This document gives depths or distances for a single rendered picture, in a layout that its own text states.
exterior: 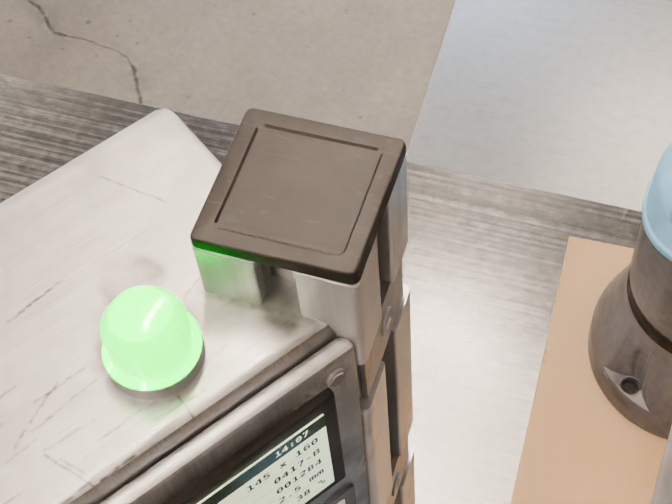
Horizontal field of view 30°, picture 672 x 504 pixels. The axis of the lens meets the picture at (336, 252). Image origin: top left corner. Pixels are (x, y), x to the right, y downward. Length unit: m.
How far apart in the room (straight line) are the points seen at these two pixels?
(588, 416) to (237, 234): 0.64
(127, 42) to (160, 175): 2.11
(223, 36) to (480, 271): 1.41
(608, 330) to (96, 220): 0.60
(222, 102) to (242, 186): 2.01
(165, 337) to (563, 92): 0.94
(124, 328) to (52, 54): 2.18
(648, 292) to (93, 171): 0.53
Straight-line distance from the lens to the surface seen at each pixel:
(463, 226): 1.12
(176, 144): 0.37
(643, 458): 0.92
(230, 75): 2.37
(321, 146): 0.33
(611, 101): 1.22
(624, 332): 0.89
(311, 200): 0.32
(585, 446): 0.92
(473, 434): 1.02
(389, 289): 0.36
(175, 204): 0.35
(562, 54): 1.26
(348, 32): 2.41
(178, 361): 0.32
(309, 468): 0.36
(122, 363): 0.31
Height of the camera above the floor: 1.76
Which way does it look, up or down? 57 degrees down
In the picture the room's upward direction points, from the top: 6 degrees counter-clockwise
